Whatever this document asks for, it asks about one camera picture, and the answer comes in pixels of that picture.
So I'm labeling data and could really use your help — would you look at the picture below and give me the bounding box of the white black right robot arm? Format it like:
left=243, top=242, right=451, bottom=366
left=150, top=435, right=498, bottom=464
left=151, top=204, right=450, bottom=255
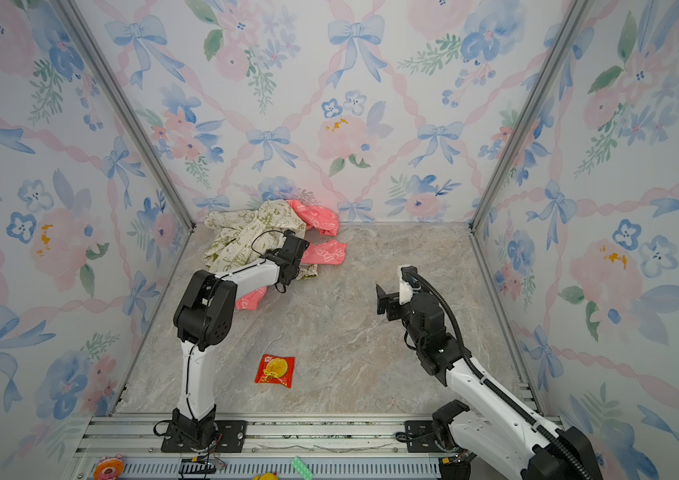
left=375, top=282, right=603, bottom=479

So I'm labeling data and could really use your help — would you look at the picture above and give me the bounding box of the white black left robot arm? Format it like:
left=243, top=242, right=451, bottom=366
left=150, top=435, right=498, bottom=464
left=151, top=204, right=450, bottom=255
left=170, top=230, right=310, bottom=449

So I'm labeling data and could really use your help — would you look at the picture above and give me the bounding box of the pink patterned cloth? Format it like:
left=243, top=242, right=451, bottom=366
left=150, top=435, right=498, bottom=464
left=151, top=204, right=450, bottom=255
left=234, top=198, right=347, bottom=311

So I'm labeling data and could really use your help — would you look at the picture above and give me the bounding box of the cream green patterned cloth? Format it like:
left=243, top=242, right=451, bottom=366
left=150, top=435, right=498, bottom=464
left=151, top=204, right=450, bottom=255
left=204, top=200, right=307, bottom=273

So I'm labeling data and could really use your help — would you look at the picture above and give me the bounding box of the red yellow snack packet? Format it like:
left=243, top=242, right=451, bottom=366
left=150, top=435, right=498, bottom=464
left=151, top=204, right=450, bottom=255
left=255, top=354, right=295, bottom=388

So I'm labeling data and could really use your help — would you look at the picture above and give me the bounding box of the green small block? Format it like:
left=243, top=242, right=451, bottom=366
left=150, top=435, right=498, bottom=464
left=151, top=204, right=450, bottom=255
left=291, top=457, right=314, bottom=480

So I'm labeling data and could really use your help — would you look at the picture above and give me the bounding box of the yellow small toy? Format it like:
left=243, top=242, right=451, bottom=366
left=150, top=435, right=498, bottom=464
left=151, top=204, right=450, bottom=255
left=253, top=472, right=279, bottom=480

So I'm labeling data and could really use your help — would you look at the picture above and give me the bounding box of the pink round toy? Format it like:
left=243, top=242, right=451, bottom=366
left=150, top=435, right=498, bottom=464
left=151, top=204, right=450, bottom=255
left=93, top=455, right=125, bottom=480

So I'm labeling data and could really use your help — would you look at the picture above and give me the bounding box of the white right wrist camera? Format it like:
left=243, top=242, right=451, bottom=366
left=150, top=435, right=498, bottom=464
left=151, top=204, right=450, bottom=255
left=399, top=265, right=419, bottom=305

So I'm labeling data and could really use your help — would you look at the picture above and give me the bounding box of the black corrugated cable conduit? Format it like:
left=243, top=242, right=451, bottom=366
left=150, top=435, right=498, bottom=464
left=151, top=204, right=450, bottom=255
left=404, top=269, right=587, bottom=480

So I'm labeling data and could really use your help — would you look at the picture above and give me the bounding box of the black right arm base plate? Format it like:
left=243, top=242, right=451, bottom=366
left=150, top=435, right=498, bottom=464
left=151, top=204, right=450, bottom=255
left=395, top=420, right=455, bottom=453

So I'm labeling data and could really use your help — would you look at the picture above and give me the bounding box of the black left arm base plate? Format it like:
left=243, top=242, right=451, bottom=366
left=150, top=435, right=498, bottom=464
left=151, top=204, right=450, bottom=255
left=161, top=420, right=248, bottom=453

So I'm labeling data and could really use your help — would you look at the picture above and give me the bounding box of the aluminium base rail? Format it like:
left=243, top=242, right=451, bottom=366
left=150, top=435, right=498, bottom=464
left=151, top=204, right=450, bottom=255
left=62, top=413, right=569, bottom=480

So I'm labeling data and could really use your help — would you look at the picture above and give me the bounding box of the aluminium corner post left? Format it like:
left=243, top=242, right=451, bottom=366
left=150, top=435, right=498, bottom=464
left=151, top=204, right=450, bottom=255
left=51, top=0, right=196, bottom=231

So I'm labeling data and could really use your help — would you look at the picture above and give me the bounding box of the aluminium corner post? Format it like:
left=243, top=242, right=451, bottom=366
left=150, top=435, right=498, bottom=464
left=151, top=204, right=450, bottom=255
left=469, top=0, right=591, bottom=235
left=51, top=0, right=196, bottom=231

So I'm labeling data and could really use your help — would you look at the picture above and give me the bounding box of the aluminium corner post right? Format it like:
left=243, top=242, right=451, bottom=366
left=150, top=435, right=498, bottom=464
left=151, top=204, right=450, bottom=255
left=469, top=0, right=591, bottom=235

